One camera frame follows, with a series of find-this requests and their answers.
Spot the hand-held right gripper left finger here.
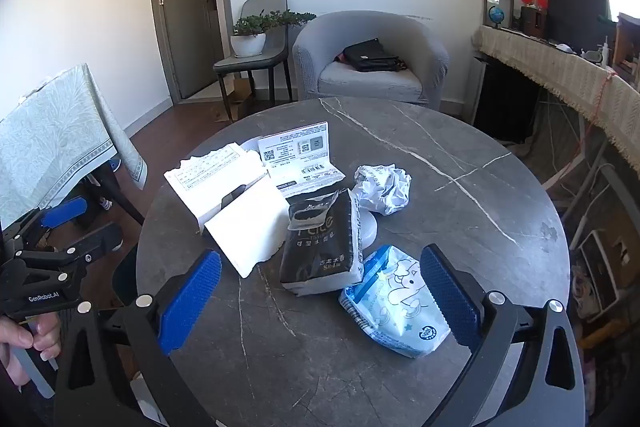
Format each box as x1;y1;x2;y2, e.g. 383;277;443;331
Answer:
52;249;223;427

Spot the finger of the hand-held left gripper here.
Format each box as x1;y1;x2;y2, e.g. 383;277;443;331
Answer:
14;222;124;279
0;197;89;254

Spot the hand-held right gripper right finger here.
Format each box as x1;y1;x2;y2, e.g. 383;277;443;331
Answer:
420;243;587;427

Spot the blue white wet wipes pack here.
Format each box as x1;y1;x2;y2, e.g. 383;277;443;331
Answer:
339;245;452;359

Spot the white cardboard box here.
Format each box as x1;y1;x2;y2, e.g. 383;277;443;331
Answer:
164;144;291;279

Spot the black tissue pack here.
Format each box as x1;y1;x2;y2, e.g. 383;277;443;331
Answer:
279;189;363;297

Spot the white printed carton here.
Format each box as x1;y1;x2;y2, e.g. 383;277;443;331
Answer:
257;122;346;198

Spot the person's left hand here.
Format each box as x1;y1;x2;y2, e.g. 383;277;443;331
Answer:
0;313;62;390

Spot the green patterned tablecloth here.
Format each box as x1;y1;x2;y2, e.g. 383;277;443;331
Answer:
0;63;148;228

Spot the flat cardboard box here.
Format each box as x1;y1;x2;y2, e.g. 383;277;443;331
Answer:
212;77;253;122

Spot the grey door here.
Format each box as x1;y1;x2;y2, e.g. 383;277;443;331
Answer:
157;0;232;100

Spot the grey armchair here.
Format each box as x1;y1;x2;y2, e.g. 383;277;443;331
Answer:
292;11;449;110

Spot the grey dining chair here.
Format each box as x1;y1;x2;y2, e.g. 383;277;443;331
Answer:
213;0;293;122

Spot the potted plant in white pot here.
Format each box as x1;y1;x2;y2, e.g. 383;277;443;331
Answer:
230;9;317;58

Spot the cream lace table cover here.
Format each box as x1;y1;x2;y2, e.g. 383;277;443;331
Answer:
472;24;640;168

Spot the black bag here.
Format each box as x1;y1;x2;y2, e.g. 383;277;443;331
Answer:
341;38;407;72

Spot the dark brown box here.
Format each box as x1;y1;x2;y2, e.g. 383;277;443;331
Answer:
520;6;548;32

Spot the black monitor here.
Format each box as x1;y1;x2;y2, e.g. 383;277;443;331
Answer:
546;0;608;52

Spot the picture frame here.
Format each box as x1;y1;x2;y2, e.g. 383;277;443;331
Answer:
482;0;515;30

